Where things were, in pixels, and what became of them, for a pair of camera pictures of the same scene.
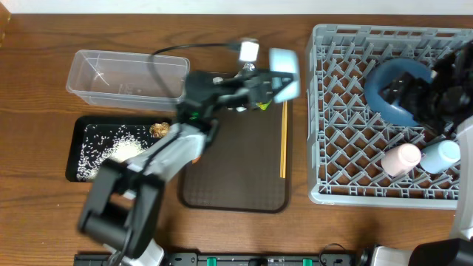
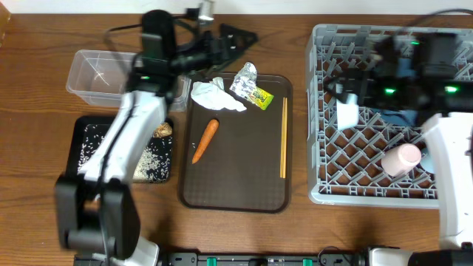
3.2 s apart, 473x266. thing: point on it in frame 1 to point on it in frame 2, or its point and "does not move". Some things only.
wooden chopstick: [285, 138] does not move
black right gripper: [417, 88] to [361, 93]
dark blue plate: [383, 108] does not move
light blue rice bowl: [285, 60] to [347, 114]
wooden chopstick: [281, 149] does not move
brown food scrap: [159, 130] does not move
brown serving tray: [240, 169] does not move
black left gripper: [256, 87] to [216, 53]
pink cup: [400, 159] does not move
